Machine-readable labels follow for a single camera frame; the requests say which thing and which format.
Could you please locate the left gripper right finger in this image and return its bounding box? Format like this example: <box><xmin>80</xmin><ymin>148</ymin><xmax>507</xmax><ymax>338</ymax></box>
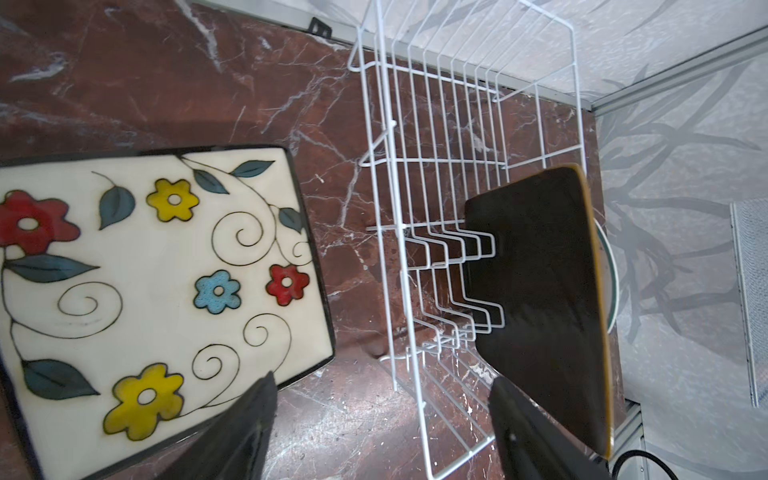
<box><xmin>489</xmin><ymin>377</ymin><xmax>610</xmax><ymax>480</ymax></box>

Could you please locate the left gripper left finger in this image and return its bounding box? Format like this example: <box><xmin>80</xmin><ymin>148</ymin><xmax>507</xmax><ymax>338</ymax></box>
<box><xmin>159</xmin><ymin>373</ymin><xmax>278</xmax><ymax>479</ymax></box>

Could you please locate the white mesh wall basket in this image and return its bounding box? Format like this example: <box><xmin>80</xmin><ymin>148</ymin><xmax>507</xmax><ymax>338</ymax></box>
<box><xmin>730</xmin><ymin>198</ymin><xmax>767</xmax><ymax>409</ymax></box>

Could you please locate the white wire dish rack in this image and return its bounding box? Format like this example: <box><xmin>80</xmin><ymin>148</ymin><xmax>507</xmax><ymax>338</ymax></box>
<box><xmin>348</xmin><ymin>1</ymin><xmax>586</xmax><ymax>479</ymax></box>

